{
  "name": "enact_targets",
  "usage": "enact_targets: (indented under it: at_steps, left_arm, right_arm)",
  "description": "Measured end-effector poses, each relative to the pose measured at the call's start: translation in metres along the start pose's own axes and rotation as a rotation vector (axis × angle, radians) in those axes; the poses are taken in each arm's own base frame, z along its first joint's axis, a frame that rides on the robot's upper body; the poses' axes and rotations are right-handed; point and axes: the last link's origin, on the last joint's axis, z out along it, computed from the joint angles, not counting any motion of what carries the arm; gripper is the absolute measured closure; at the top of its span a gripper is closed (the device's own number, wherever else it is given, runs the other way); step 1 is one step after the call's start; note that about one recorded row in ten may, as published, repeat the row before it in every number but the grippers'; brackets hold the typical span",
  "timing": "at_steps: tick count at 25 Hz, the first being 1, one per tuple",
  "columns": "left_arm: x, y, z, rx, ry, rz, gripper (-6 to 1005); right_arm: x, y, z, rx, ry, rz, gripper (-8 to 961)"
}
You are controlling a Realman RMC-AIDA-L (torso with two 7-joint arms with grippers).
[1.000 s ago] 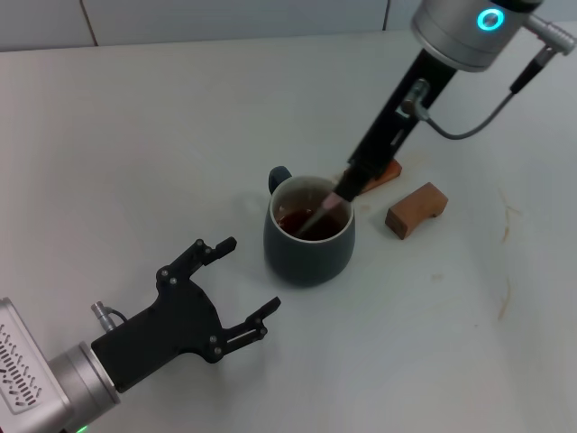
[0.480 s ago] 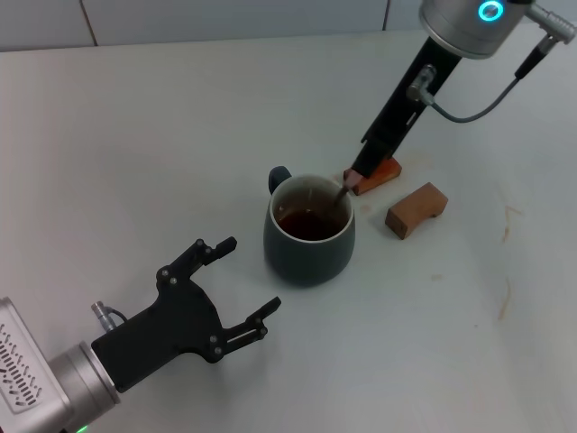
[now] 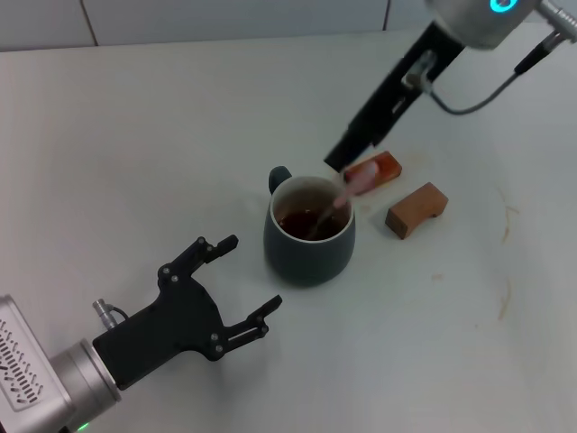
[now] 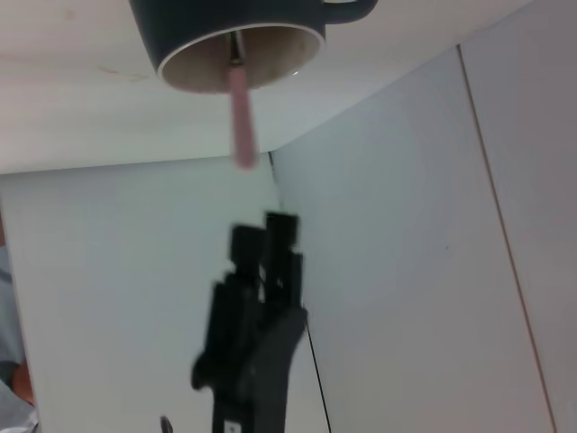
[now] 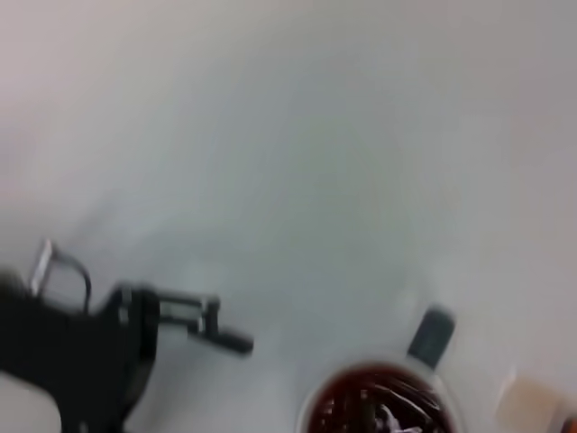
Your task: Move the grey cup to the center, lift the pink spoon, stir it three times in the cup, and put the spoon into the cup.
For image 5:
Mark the dark grey ceramic cup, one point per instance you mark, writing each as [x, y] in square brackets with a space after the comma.
[433, 338]

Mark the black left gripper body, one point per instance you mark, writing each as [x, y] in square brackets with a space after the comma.
[90, 356]

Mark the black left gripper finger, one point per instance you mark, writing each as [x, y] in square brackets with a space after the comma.
[209, 331]

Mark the reddish flat wooden block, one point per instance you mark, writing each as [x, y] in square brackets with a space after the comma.
[536, 397]

